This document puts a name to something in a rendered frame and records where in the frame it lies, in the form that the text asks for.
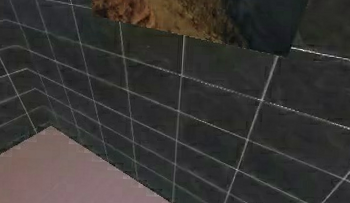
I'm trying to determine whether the brown and dark wall picture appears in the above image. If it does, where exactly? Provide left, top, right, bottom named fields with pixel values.
left=84, top=0, right=310, bottom=58

